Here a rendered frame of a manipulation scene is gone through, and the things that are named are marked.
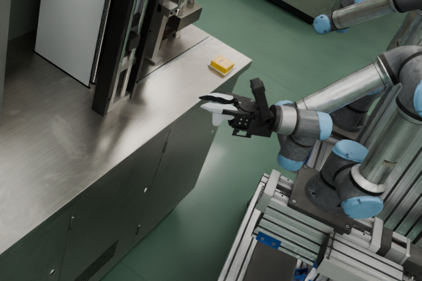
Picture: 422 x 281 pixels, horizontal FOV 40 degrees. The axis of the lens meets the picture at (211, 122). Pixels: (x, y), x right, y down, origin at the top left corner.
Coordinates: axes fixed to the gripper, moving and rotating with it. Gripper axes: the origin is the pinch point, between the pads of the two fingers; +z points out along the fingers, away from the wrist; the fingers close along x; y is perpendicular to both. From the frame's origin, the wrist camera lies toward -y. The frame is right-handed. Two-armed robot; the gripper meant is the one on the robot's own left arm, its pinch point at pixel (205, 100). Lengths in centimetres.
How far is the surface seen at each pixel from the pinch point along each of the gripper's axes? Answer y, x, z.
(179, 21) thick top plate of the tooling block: 12, 77, -4
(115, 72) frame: 12.4, 29.7, 20.5
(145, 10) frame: -6.3, 35.4, 15.2
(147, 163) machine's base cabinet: 49, 36, 3
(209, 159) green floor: 108, 127, -49
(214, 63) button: 23, 69, -19
